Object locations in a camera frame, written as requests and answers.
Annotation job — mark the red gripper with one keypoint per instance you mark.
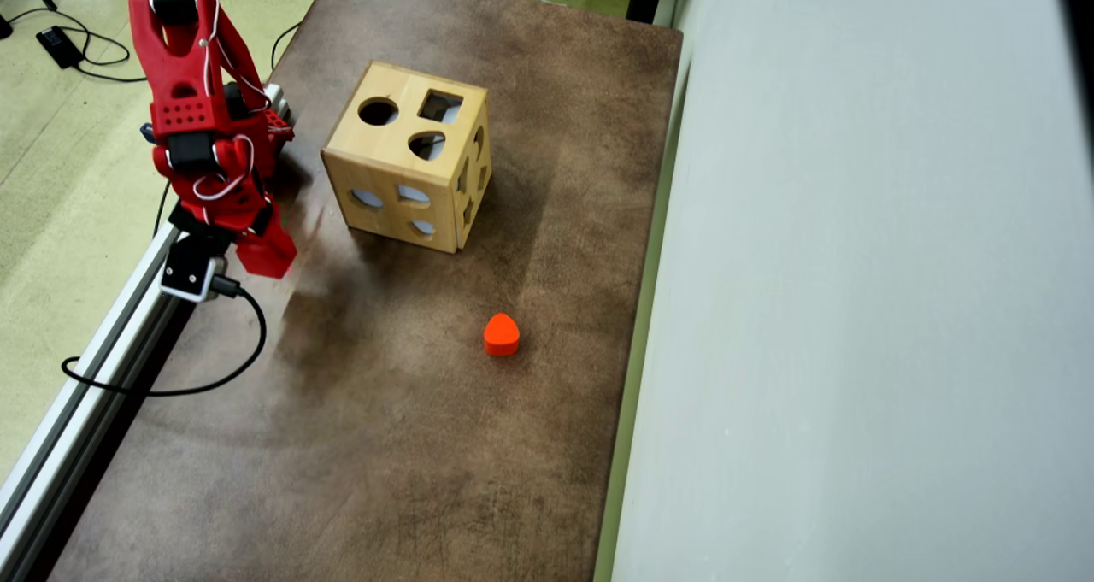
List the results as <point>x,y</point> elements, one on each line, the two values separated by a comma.
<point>267,253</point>

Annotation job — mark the red cube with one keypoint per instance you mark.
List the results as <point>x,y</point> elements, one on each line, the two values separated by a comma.
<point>265,266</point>

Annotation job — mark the red robot arm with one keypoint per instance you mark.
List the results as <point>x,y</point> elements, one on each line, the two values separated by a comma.
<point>184,61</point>

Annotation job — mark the wooden shape sorter box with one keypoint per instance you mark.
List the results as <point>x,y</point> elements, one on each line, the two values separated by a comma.
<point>385,163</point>

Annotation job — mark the orange rounded triangular block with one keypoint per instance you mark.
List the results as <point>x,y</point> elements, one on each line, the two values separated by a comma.
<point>502,336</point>

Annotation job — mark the black power adapter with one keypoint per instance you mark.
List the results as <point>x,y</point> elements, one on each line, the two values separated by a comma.
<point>60,46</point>

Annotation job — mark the black stand foot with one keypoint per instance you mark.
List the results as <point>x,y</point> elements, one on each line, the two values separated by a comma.
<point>5,26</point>

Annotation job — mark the black and white wrist camera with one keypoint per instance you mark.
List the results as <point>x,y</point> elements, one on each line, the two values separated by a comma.
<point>190,270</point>

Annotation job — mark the aluminium extrusion rail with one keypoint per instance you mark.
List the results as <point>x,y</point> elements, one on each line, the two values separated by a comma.
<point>85,394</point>

